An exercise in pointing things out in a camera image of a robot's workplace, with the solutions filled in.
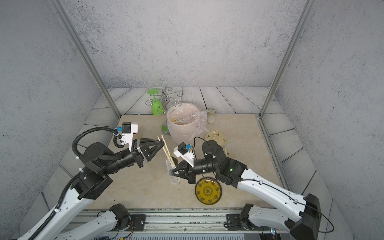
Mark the white trash bin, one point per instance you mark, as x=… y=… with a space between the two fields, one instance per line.
x=183 y=126

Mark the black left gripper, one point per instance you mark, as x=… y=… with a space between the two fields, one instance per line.
x=148 y=154

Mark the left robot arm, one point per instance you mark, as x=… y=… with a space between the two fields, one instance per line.
x=88 y=184

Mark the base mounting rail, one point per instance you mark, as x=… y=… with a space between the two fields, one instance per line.
x=192 y=222

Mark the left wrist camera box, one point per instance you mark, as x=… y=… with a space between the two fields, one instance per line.
x=125 y=135

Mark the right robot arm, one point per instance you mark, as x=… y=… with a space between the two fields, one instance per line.
x=236 y=174

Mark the metal corner post right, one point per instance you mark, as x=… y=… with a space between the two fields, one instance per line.
x=288 y=55

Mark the green plastic goblet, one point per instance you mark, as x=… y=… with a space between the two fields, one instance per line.
x=155 y=102

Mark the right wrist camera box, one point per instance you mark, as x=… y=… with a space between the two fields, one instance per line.
x=185 y=152

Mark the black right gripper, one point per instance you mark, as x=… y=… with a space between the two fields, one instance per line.
x=190 y=174

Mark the yellow patterned round plate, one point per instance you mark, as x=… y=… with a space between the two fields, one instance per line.
x=208 y=191

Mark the chopsticks pair one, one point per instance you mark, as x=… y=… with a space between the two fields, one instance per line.
x=167 y=152

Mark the metal corner post left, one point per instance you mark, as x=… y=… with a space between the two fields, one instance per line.
x=69 y=28

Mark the chrome wire cup rack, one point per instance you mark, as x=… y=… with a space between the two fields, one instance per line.
x=171 y=98

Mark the metal corner post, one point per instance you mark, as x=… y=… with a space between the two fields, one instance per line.
x=288 y=55
x=69 y=28

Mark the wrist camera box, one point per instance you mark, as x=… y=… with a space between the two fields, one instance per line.
x=125 y=135
x=185 y=152

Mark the small cream bottle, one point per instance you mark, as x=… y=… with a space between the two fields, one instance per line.
x=211 y=116

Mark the clear plastic wrapper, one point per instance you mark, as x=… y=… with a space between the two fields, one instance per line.
x=174 y=180

